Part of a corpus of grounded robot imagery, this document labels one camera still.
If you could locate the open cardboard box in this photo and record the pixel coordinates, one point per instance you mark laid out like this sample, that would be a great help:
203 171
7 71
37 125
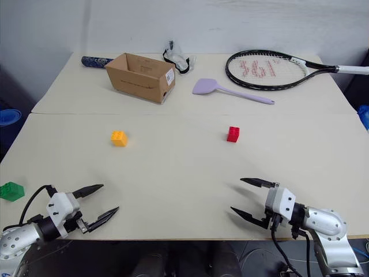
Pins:
135 83

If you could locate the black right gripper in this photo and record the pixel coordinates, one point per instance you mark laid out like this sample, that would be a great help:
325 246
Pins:
274 220

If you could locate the green toy brick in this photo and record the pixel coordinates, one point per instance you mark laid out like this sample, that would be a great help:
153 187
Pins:
11 191

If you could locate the lilac silicone spatula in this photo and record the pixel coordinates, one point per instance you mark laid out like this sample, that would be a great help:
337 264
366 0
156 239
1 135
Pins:
204 86

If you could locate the blue plastic roll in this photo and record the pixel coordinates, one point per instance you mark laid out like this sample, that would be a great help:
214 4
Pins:
8 117

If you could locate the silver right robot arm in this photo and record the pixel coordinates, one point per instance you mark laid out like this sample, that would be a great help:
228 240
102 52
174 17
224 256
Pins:
328 223

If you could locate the orange toy brick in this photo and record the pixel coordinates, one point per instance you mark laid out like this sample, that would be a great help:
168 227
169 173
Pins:
118 139

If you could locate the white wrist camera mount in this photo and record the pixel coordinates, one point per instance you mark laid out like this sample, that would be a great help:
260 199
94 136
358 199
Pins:
62 203
281 202

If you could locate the blue crumpled plastic object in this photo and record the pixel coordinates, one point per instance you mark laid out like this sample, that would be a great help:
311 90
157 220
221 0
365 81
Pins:
364 115

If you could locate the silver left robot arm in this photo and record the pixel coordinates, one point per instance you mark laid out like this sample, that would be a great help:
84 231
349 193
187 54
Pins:
17 241

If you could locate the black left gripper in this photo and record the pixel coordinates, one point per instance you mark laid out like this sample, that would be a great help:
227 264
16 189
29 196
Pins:
74 223

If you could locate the blue patterned tube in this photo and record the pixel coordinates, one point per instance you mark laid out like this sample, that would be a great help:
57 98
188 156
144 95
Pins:
93 62

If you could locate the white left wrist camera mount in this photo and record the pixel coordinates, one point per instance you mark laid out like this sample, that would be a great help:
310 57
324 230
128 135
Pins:
62 203

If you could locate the black white tennis racket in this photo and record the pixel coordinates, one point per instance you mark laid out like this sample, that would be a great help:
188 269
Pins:
351 70

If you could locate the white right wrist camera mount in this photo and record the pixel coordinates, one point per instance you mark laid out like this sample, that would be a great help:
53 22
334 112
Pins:
281 202

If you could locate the red toy brick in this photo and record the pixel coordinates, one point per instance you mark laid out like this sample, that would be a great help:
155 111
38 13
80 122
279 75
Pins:
233 134

